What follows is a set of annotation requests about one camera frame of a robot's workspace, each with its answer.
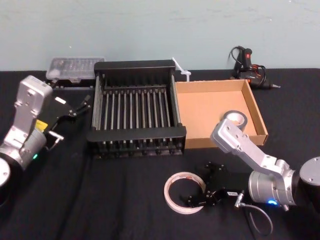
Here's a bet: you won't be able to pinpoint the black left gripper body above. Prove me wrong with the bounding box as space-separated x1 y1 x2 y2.
36 95 77 151

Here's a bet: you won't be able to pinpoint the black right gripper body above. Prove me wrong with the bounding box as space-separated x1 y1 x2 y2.
206 169 251 208

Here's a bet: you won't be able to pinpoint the white tape roll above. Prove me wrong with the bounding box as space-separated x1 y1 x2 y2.
163 171 207 215

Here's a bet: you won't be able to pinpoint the silver tape roll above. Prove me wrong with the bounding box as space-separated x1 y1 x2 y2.
222 109 249 132

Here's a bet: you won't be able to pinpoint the clear plastic case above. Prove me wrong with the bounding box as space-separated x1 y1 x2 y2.
45 56 106 85

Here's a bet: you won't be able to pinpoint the black rack with steel bars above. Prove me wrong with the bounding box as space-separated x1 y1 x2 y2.
86 59 187 159

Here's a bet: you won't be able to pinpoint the shallow brown cardboard tray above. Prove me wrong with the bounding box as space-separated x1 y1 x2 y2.
174 78 269 150

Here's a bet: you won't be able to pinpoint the black table cloth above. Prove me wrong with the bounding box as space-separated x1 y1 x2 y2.
0 67 320 240

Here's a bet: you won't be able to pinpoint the white three-armed plastic piece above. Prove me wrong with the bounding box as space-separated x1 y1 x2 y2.
171 56 192 82

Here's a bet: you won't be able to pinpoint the thin dark cable silver plug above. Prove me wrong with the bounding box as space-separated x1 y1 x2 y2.
233 189 274 236

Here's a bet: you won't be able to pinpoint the plain pale wall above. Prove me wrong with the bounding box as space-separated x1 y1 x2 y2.
0 0 320 72

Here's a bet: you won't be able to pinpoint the black corded tool red switch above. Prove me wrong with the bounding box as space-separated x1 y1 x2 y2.
228 46 281 90

